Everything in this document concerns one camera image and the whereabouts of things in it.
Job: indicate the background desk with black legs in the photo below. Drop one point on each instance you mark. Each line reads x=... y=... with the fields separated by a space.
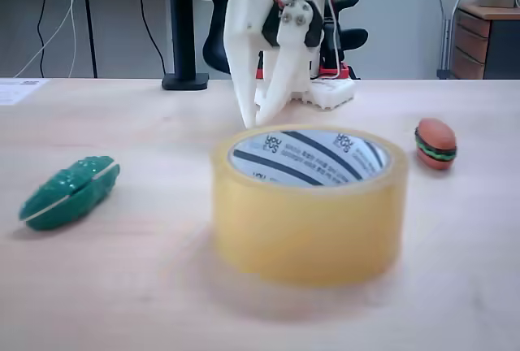
x=90 y=22

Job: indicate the white printed paper sheet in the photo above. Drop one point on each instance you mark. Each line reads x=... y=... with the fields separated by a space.
x=16 y=91

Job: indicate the yellow tape roll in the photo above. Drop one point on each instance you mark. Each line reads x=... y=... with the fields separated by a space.
x=308 y=237

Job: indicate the red black table clamp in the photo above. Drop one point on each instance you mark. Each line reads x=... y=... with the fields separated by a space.
x=260 y=74
x=335 y=71

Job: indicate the green toy cucumber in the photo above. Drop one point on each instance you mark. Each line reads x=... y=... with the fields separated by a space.
x=69 y=192

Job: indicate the brown drawer cabinet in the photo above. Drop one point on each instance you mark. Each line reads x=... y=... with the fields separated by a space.
x=503 y=50

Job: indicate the black office chair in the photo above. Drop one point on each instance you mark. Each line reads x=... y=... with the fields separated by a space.
x=221 y=48

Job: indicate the toy hamburger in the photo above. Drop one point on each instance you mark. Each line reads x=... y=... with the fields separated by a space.
x=436 y=144

